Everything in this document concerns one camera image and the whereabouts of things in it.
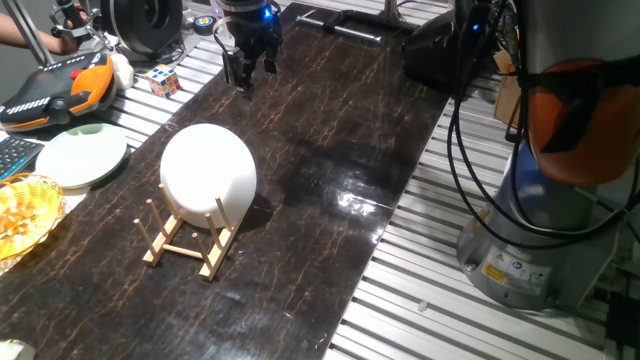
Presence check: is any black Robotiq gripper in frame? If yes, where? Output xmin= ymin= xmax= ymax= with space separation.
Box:
xmin=219 ymin=4 xmax=285 ymax=101

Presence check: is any white round dish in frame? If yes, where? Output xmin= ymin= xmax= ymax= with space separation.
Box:
xmin=159 ymin=122 xmax=259 ymax=230

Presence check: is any person's left forearm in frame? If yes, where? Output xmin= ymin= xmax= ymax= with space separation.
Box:
xmin=0 ymin=12 xmax=64 ymax=51

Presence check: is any wooden dish rack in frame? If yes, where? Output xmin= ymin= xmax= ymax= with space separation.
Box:
xmin=132 ymin=182 xmax=246 ymax=283

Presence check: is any person's left hand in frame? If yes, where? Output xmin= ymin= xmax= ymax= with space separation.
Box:
xmin=57 ymin=8 xmax=91 ymax=56

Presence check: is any small round blue yellow disc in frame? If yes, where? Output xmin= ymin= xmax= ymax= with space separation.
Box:
xmin=193 ymin=14 xmax=219 ymax=37

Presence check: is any Rubik's cube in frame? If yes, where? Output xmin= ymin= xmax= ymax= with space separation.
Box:
xmin=145 ymin=63 xmax=182 ymax=99

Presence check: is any silver metal rod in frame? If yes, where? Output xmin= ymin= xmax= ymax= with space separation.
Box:
xmin=296 ymin=14 xmax=384 ymax=45

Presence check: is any dark marble pattern mat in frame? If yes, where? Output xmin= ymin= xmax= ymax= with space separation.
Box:
xmin=0 ymin=2 xmax=454 ymax=360

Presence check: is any black filament spool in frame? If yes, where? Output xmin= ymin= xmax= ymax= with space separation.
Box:
xmin=98 ymin=0 xmax=185 ymax=57

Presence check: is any white rounded plastic object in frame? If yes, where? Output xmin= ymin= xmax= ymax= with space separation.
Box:
xmin=109 ymin=52 xmax=136 ymax=91

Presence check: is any pale green plate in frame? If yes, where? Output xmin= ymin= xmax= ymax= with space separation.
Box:
xmin=34 ymin=123 xmax=129 ymax=190

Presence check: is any black orange teach pendant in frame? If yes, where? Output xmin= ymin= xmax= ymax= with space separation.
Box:
xmin=0 ymin=51 xmax=117 ymax=133

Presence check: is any black computer keyboard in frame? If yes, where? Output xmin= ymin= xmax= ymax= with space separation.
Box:
xmin=0 ymin=135 xmax=45 ymax=181

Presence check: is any open brown cardboard box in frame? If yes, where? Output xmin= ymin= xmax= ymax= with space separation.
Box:
xmin=492 ymin=48 xmax=524 ymax=129

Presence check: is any yellow wicker basket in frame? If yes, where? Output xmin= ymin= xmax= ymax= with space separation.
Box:
xmin=0 ymin=172 xmax=69 ymax=274

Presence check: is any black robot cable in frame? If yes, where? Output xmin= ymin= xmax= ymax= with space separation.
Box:
xmin=452 ymin=0 xmax=640 ymax=239
xmin=446 ymin=0 xmax=640 ymax=251

